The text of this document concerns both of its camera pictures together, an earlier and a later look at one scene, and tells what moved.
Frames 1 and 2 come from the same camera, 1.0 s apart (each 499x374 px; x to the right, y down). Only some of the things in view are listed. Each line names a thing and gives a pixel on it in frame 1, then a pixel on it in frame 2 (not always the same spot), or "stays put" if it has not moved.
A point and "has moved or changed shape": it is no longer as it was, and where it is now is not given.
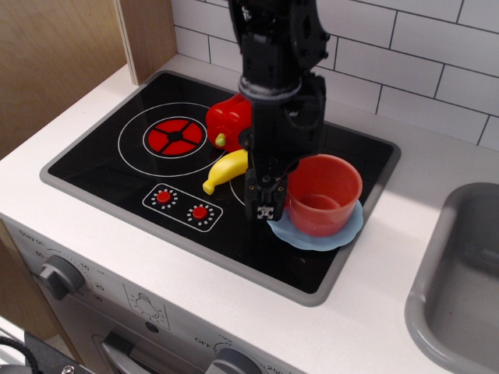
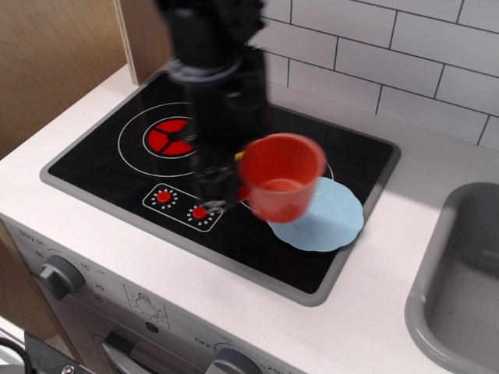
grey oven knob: [231, 361] stays put
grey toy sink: [452, 311] stays put
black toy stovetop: [146, 160] stays put
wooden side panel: [53, 53] stays put
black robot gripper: [286, 125] → [228, 113]
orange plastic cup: [322, 192] has moved or changed shape
